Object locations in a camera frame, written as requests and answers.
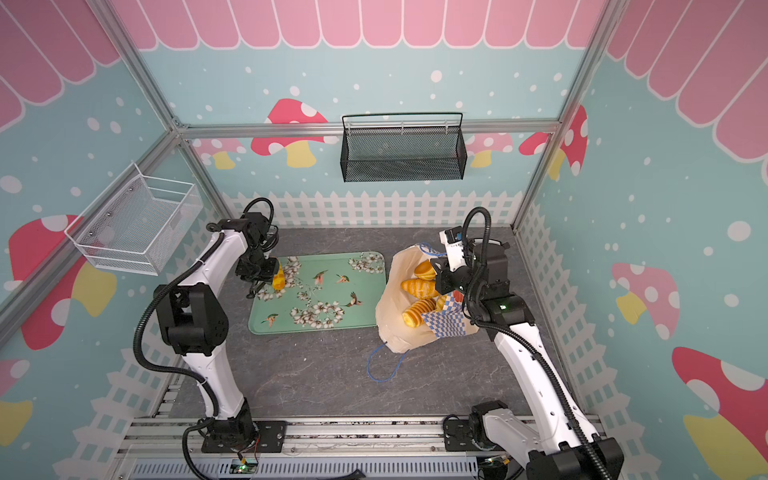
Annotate white wire wall basket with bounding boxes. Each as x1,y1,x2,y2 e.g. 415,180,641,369
64,164,203,276

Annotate orange fake croissant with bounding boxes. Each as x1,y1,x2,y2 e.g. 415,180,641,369
400,278,438,299

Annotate yellow fake croissant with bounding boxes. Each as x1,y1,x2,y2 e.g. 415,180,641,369
413,260,437,281

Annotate green floral serving tray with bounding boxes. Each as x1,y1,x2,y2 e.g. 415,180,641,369
248,251,386,335

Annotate checkered paper croissant bag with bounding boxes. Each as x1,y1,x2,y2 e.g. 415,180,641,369
373,243,479,358

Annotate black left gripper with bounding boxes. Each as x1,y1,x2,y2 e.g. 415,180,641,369
234,243,278,284

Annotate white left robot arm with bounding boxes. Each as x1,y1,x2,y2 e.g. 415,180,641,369
132,211,279,451

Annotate black mesh wall basket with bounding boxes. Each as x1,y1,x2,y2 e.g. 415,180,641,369
340,112,468,183

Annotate yellow fake bread loaf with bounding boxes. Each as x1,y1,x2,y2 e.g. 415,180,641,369
402,297,445,328

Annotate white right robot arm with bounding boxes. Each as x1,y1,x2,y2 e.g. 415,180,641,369
431,207,624,479

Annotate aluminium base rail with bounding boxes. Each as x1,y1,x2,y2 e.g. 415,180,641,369
59,416,661,480

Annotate black metal tongs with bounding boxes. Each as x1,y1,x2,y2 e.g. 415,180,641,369
243,259,280,299

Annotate yellow fake bread roll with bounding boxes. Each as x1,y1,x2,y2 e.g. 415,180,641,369
272,266,286,292

